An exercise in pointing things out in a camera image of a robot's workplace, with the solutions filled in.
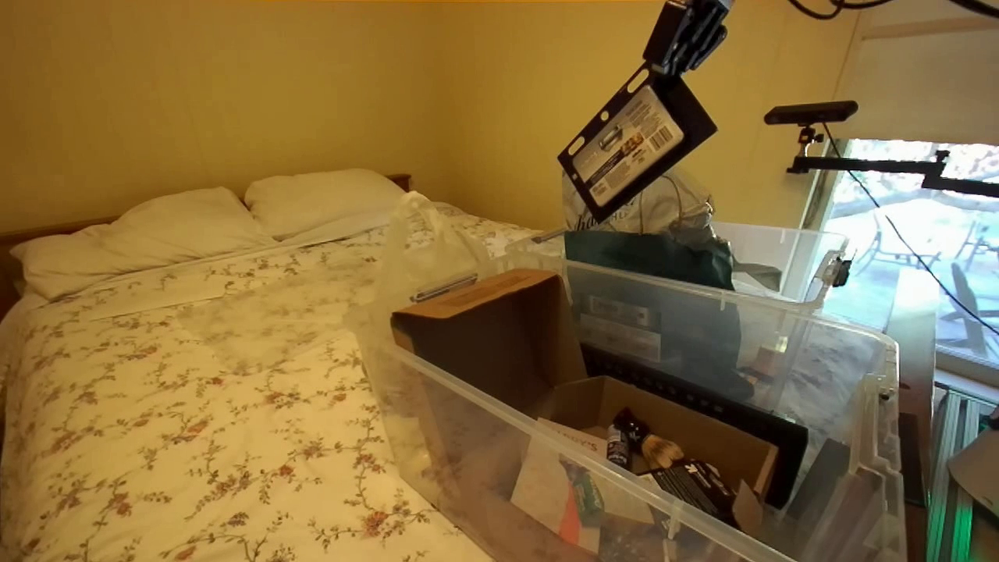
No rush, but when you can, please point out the black retail packet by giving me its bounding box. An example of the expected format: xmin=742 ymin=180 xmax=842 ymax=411
xmin=557 ymin=64 xmax=718 ymax=226

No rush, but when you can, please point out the white plastic bag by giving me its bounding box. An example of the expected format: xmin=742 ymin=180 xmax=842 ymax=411
xmin=561 ymin=165 xmax=716 ymax=237

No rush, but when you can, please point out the window blind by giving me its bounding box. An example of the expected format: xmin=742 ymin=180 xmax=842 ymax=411
xmin=832 ymin=22 xmax=999 ymax=148

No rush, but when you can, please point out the dark green cloth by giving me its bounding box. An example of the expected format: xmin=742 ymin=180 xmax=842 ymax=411
xmin=563 ymin=229 xmax=736 ymax=291

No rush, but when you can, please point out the window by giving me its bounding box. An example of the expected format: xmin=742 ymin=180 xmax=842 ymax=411
xmin=818 ymin=138 xmax=999 ymax=368

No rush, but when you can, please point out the clear plastic bag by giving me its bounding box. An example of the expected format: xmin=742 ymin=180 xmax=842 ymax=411
xmin=346 ymin=190 xmax=504 ymax=368

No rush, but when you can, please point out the closed brown cardboard box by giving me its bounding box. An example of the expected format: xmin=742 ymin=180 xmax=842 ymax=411
xmin=389 ymin=269 xmax=588 ymax=418

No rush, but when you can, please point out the white pillow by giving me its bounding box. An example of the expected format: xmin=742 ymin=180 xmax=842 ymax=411
xmin=244 ymin=168 xmax=408 ymax=240
xmin=9 ymin=186 xmax=279 ymax=303

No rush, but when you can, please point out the open brown cardboard box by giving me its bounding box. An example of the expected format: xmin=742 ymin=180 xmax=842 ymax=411
xmin=537 ymin=375 xmax=781 ymax=539

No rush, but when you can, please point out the shaving brush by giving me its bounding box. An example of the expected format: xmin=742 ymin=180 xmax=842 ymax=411
xmin=617 ymin=407 xmax=685 ymax=471

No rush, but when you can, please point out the small dark bottle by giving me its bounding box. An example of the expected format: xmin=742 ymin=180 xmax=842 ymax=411
xmin=606 ymin=422 xmax=632 ymax=471

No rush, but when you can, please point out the large clear plastic bin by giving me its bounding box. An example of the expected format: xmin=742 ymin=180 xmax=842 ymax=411
xmin=365 ymin=258 xmax=908 ymax=562

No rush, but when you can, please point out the small black packet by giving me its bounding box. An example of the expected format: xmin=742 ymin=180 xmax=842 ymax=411
xmin=646 ymin=459 xmax=744 ymax=530

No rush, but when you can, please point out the white paper card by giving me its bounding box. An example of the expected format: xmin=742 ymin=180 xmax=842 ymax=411
xmin=510 ymin=417 xmax=611 ymax=539

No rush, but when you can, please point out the green and orange packet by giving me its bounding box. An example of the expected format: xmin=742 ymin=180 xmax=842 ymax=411
xmin=557 ymin=459 xmax=607 ymax=550

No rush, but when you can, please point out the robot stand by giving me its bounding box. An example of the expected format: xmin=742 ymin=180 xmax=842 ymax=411
xmin=924 ymin=381 xmax=999 ymax=562

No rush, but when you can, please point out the bed with floral cover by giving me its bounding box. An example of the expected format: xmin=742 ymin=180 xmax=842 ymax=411
xmin=0 ymin=172 xmax=567 ymax=562

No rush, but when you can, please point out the camera on mount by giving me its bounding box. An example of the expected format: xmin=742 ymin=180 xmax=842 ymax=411
xmin=763 ymin=100 xmax=999 ymax=200

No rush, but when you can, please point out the black cable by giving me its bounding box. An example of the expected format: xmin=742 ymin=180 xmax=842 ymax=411
xmin=821 ymin=123 xmax=999 ymax=338

